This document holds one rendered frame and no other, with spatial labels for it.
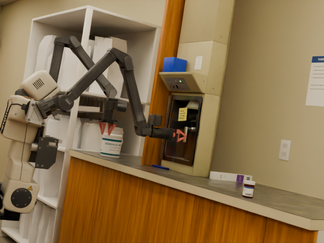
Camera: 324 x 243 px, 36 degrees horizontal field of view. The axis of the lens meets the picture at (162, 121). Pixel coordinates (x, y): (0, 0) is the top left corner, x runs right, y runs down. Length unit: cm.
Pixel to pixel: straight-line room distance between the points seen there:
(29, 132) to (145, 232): 80
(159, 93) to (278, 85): 71
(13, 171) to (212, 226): 104
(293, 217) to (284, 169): 101
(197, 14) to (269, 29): 46
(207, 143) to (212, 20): 70
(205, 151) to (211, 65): 49
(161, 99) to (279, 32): 82
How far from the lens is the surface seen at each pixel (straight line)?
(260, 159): 305
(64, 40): 301
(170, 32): 314
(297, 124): 290
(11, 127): 264
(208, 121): 285
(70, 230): 346
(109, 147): 325
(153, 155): 309
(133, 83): 261
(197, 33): 298
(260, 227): 209
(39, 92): 263
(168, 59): 297
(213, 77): 286
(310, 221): 189
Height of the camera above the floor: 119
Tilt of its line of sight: 1 degrees up
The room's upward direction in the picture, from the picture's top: 8 degrees clockwise
